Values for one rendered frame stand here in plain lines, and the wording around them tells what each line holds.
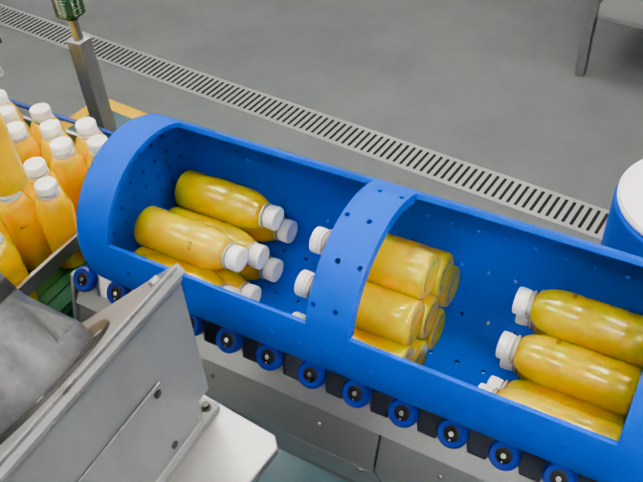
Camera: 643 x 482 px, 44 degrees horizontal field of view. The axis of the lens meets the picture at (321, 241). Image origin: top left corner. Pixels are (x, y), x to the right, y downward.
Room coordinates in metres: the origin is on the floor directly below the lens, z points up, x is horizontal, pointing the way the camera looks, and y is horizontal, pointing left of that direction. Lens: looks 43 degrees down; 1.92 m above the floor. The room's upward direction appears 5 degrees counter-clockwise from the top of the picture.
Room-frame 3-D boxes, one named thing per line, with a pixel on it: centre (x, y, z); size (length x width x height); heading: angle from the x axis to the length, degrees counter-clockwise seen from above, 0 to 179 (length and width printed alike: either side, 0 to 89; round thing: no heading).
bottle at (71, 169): (1.21, 0.46, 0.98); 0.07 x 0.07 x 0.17
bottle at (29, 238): (1.10, 0.54, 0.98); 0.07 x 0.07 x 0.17
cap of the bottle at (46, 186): (1.10, 0.47, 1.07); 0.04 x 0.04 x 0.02
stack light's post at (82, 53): (1.57, 0.49, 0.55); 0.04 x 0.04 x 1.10; 58
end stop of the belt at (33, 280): (1.10, 0.42, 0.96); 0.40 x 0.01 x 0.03; 148
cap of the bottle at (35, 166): (1.16, 0.50, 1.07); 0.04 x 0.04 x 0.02
